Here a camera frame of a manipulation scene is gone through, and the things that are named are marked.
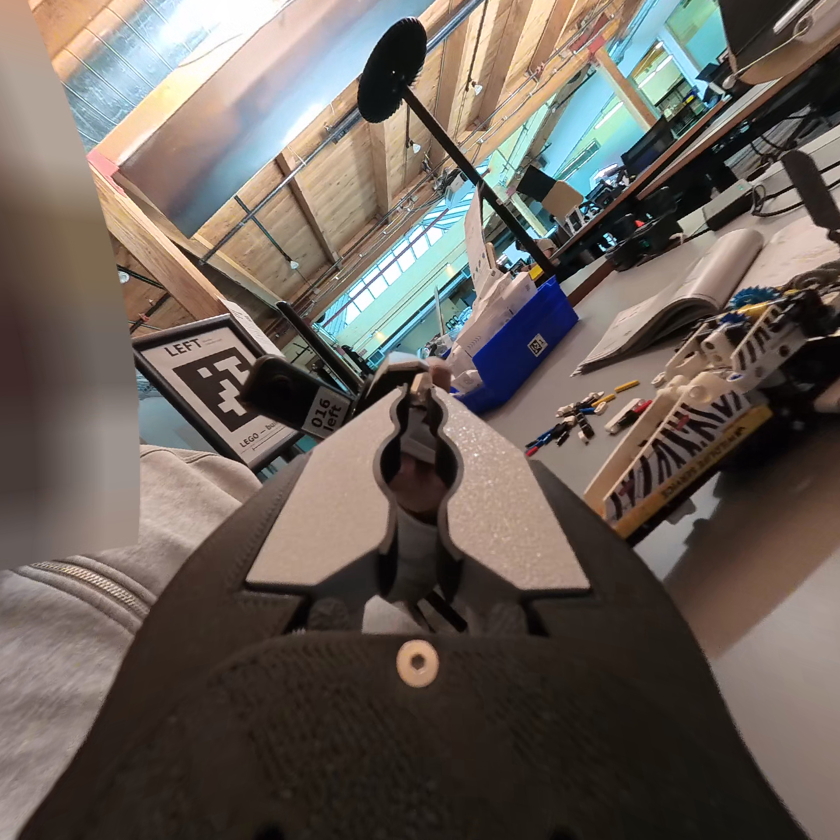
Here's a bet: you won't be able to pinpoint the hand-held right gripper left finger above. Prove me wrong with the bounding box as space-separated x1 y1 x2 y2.
244 386 414 599

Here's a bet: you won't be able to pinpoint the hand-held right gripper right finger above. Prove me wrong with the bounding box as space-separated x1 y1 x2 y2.
419 386 593 601

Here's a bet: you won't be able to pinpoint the zebra striped lego helicopter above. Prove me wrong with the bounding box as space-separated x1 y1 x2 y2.
584 266 840 546

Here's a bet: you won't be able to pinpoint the long white lego beam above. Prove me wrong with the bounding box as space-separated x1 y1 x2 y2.
604 402 652 434

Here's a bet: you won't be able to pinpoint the person's left hand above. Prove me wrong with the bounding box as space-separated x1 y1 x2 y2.
392 459 448 519

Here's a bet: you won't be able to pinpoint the framed marker sign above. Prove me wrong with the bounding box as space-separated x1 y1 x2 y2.
133 314 309 470

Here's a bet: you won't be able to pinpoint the blue plastic bin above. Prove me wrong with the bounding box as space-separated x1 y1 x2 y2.
446 276 580 414

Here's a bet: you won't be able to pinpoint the white cartons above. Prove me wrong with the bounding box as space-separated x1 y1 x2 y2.
446 190 546 395

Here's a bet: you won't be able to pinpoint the open instruction booklet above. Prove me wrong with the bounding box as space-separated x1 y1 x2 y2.
572 231 765 376

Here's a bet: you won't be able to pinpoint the person's light grey hoodie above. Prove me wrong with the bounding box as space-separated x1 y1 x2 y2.
0 445 263 840

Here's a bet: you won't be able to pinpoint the black device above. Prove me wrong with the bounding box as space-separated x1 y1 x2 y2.
610 217 683 271

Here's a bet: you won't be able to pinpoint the black gear on rod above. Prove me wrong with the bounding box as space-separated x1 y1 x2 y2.
356 17 557 277

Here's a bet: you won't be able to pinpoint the grey power adapter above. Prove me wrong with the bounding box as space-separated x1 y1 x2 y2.
702 178 756 223

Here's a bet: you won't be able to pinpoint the black monitor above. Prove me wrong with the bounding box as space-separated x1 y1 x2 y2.
620 115 677 175

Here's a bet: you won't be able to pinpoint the long wooden desk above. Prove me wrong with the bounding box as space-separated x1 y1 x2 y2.
551 39 840 263

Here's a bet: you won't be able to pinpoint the black rotor blade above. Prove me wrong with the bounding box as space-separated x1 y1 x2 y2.
783 150 840 245

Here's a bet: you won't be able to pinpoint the black cable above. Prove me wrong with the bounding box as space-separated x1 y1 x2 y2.
748 167 815 217

